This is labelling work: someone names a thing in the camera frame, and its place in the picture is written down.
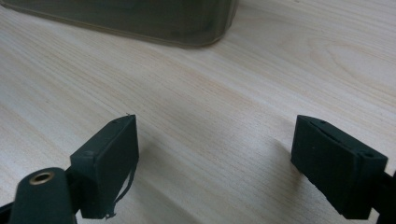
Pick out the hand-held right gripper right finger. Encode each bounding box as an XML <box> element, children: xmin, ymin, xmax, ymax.
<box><xmin>290</xmin><ymin>114</ymin><xmax>389</xmax><ymax>220</ymax></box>

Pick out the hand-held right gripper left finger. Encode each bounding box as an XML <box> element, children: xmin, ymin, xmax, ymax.
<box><xmin>69</xmin><ymin>114</ymin><xmax>140</xmax><ymax>220</ymax></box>

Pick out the translucent grey plastic container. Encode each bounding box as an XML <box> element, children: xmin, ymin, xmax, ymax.
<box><xmin>0</xmin><ymin>0</ymin><xmax>240</xmax><ymax>49</ymax></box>

